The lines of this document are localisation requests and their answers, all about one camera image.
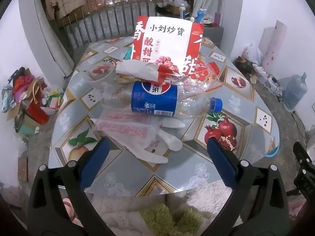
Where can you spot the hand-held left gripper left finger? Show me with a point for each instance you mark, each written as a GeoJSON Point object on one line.
{"type": "Point", "coordinates": [94, 163]}

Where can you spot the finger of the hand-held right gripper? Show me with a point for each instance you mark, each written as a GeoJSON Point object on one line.
{"type": "Point", "coordinates": [304, 158]}

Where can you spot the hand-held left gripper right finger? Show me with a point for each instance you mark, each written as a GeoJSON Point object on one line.
{"type": "Point", "coordinates": [221, 163]}

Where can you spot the clear bag with red print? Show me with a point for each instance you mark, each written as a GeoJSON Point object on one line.
{"type": "Point", "coordinates": [128, 127]}

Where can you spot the blue label plastic bottle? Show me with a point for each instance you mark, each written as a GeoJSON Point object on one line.
{"type": "Point", "coordinates": [155, 98]}

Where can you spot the clear bag with red label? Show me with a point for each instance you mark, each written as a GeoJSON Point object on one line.
{"type": "Point", "coordinates": [204, 75]}

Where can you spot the blue water jug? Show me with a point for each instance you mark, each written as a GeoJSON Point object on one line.
{"type": "Point", "coordinates": [295, 92]}

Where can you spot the teal box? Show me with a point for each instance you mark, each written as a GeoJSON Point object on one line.
{"type": "Point", "coordinates": [27, 127]}

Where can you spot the green fluffy cushion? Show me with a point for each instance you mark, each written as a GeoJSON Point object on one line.
{"type": "Point", "coordinates": [167, 221]}

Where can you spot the clear plastic bowl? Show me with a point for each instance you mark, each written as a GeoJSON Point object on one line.
{"type": "Point", "coordinates": [101, 70]}

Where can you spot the crumpled red white paper bag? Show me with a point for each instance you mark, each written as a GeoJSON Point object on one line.
{"type": "Point", "coordinates": [137, 70]}

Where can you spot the red pink cloth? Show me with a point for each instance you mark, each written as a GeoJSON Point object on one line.
{"type": "Point", "coordinates": [23, 83]}

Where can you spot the pink patterned roll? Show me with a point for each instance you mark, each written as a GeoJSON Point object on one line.
{"type": "Point", "coordinates": [276, 46]}

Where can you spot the grey roll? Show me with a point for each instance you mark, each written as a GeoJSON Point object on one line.
{"type": "Point", "coordinates": [265, 44]}

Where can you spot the grey cabinet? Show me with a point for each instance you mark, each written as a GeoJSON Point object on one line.
{"type": "Point", "coordinates": [214, 36]}

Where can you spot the large red white paper bag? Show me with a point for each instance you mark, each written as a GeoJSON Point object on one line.
{"type": "Point", "coordinates": [167, 39]}

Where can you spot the pink cup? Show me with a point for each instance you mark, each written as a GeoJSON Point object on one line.
{"type": "Point", "coordinates": [218, 19]}

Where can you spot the cream bottle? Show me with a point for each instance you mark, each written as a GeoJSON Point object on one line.
{"type": "Point", "coordinates": [182, 11]}

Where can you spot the cardboard box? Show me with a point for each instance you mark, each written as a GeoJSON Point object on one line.
{"type": "Point", "coordinates": [176, 9]}

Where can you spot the metal railing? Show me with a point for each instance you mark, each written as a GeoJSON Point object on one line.
{"type": "Point", "coordinates": [110, 0]}

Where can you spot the beige jacket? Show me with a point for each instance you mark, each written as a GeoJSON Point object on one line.
{"type": "Point", "coordinates": [66, 0]}

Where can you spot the crumpled white plastic bag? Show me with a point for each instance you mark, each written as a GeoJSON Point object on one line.
{"type": "Point", "coordinates": [176, 1]}

